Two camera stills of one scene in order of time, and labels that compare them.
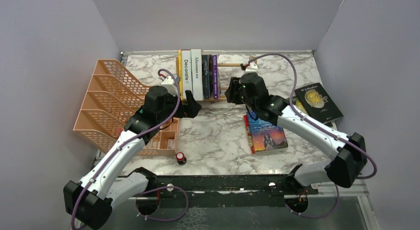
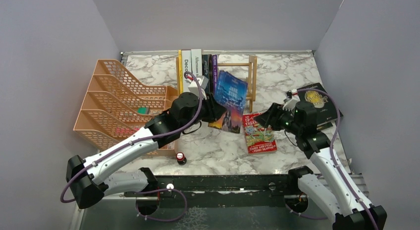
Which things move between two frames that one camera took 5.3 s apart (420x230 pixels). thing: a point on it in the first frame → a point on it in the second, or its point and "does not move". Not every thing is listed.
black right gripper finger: [232, 93] → [271, 116]
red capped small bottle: [181, 158] does not move
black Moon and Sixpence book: [317, 103] does not move
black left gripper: [193, 109] → [215, 111]
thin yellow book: [180, 71] does not move
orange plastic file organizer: [113, 96] does not move
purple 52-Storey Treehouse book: [215, 76] does not move
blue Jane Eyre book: [266, 136] → [231, 92]
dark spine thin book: [207, 81] does not move
